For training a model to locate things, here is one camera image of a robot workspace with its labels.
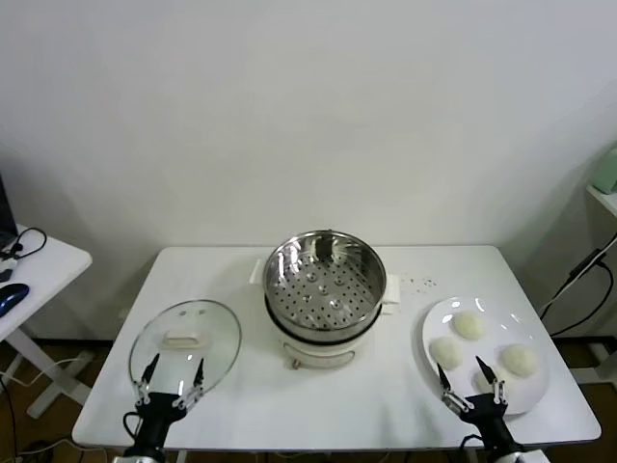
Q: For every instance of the glass pot lid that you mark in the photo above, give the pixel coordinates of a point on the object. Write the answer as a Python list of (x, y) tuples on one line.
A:
[(217, 337)]

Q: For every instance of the pale green box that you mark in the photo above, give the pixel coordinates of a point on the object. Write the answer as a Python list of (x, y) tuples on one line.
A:
[(607, 169)]

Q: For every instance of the dark laptop screen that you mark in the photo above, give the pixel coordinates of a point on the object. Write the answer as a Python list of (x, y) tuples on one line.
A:
[(6, 212)]

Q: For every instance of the white shelf board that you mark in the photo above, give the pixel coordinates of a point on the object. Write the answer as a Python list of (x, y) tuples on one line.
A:
[(605, 200)]

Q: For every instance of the white side desk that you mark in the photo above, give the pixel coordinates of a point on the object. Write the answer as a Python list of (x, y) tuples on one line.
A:
[(53, 260)]

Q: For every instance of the stainless steel steamer basket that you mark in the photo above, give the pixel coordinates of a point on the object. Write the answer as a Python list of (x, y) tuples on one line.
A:
[(318, 294)]

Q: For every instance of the white electric cooker pot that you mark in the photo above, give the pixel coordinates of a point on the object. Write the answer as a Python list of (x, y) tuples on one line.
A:
[(313, 354)]

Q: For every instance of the white round plate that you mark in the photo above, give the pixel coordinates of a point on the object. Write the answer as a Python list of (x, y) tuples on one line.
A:
[(525, 328)]

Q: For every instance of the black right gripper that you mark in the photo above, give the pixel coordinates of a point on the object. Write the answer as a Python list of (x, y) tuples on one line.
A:
[(487, 410)]

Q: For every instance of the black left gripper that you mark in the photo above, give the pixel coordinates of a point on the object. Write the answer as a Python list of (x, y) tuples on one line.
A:
[(159, 407)]

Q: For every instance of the white steamed baozi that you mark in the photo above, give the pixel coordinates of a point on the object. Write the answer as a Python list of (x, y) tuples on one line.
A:
[(467, 325), (519, 359), (446, 351), (481, 382)]

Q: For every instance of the blue computer mouse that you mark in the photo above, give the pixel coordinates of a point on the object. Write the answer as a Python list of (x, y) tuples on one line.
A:
[(12, 294)]

